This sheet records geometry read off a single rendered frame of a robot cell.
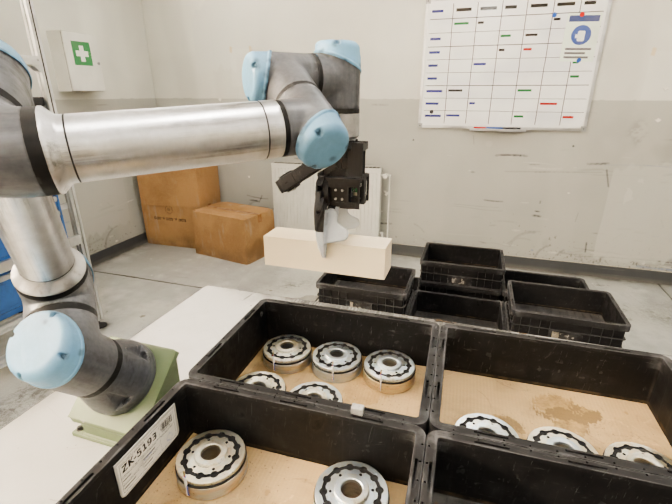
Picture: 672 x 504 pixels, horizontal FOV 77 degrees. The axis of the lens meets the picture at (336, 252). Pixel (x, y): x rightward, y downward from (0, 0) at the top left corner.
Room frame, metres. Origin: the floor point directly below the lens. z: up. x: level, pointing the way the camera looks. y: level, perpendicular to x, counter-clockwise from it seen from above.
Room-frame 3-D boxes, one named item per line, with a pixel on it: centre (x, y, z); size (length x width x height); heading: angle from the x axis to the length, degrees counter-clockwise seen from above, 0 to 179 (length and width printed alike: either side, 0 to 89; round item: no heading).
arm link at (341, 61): (0.76, 0.00, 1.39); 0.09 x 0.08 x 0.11; 118
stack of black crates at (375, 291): (1.74, -0.14, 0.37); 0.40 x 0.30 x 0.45; 72
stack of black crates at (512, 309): (1.50, -0.91, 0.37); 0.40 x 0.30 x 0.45; 72
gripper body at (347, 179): (0.75, -0.01, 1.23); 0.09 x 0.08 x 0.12; 72
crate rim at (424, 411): (0.67, 0.02, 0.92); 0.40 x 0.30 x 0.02; 74
